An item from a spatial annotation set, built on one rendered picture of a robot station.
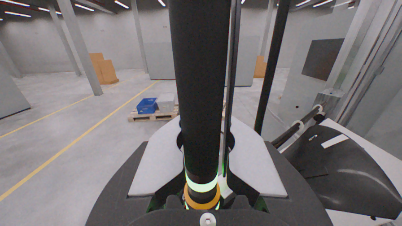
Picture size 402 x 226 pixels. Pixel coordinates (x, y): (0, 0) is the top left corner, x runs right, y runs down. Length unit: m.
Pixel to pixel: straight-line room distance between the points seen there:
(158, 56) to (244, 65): 4.49
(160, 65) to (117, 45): 7.58
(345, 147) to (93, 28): 15.67
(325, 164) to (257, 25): 13.02
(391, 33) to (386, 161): 0.51
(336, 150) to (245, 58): 5.65
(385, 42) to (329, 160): 0.68
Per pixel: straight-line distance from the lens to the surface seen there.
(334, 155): 0.24
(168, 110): 3.17
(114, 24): 14.51
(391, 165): 0.50
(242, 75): 5.89
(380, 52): 0.86
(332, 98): 0.64
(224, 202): 0.20
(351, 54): 0.73
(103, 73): 8.39
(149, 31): 13.09
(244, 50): 5.78
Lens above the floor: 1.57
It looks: 28 degrees down
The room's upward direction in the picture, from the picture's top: 1 degrees counter-clockwise
